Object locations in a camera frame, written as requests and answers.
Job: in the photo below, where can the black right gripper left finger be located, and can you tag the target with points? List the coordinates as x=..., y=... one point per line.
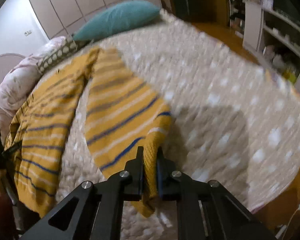
x=93, y=211

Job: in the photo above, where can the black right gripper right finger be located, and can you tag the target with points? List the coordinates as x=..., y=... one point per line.
x=205, y=210

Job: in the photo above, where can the yellow striped knit sweater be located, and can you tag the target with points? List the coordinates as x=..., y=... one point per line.
x=123, y=114

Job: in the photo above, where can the pink floral fleece blanket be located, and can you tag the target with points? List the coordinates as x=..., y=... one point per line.
x=20, y=81

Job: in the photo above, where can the beige heart-pattern quilt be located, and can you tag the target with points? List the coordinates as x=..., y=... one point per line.
x=233, y=121

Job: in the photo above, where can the olive white-dotted bolster pillow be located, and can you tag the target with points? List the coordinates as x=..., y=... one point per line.
x=67, y=48

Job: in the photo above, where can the white open shelf unit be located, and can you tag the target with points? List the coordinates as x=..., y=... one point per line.
x=273, y=39

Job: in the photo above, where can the brown wooden door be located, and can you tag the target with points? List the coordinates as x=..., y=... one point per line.
x=215, y=11

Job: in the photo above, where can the wall light switch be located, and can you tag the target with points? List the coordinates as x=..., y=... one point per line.
x=27, y=33

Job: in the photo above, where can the teal corduroy pillow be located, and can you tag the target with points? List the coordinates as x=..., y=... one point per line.
x=119, y=18

